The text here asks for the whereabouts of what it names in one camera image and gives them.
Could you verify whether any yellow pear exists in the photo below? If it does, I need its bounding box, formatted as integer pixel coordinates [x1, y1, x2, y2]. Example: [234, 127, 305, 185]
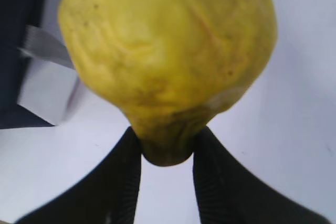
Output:
[58, 0, 278, 167]

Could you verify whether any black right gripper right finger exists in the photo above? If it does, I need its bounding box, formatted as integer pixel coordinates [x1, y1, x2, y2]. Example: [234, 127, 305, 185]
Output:
[193, 127, 330, 224]

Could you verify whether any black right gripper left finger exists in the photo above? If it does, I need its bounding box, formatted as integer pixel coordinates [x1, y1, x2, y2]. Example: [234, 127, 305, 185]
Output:
[17, 127, 141, 223]

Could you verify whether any navy blue lunch bag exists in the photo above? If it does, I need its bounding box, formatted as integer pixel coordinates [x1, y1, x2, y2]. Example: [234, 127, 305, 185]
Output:
[1, 0, 78, 129]

